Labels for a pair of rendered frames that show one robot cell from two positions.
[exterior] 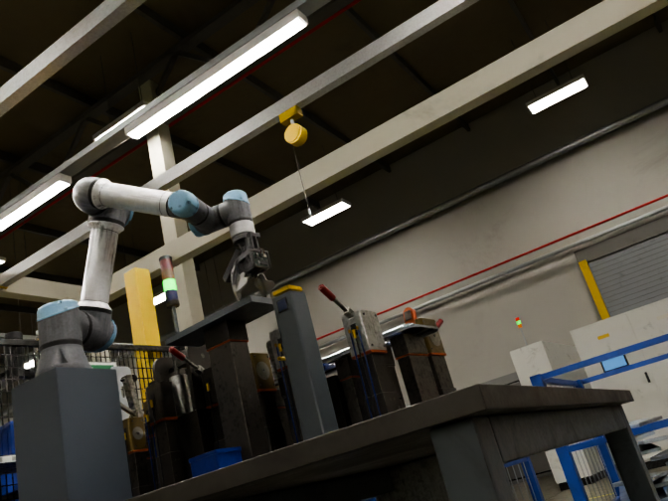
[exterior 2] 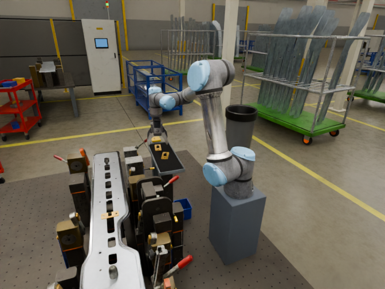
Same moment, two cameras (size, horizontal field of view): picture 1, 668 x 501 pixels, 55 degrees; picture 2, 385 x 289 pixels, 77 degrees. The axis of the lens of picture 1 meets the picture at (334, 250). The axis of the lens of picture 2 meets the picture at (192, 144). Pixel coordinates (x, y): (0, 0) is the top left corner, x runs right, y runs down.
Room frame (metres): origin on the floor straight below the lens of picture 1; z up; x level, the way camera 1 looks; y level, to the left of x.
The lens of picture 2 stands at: (2.73, 1.28, 1.84)
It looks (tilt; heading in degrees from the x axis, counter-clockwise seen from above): 26 degrees down; 218
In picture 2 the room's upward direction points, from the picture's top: 1 degrees clockwise
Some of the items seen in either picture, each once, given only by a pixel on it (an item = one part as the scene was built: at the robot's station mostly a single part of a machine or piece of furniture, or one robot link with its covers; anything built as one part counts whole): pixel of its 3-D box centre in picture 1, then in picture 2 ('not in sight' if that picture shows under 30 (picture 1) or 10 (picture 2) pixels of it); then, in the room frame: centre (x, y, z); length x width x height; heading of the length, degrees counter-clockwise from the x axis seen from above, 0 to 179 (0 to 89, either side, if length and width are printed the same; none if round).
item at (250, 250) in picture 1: (250, 255); (156, 122); (1.78, 0.25, 1.32); 0.09 x 0.08 x 0.12; 51
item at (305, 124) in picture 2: not in sight; (293, 84); (-2.28, -0.18, 0.89); 1.90 x 1.00 x 1.77; 69
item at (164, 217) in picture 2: not in sight; (163, 252); (2.19, 0.70, 0.91); 0.07 x 0.05 x 0.42; 148
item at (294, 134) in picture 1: (302, 161); not in sight; (4.07, 0.05, 2.85); 0.16 x 0.10 x 0.85; 63
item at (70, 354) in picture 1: (63, 362); (239, 181); (1.78, 0.84, 1.15); 0.15 x 0.15 x 0.10
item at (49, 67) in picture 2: not in sight; (52, 84); (0.31, -4.88, 0.57); 1.86 x 0.90 x 1.14; 66
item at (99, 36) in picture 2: not in sight; (101, 50); (-1.39, -5.34, 1.22); 0.80 x 0.54 x 2.45; 153
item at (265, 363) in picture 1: (260, 416); (142, 205); (2.02, 0.35, 0.89); 0.12 x 0.08 x 0.38; 148
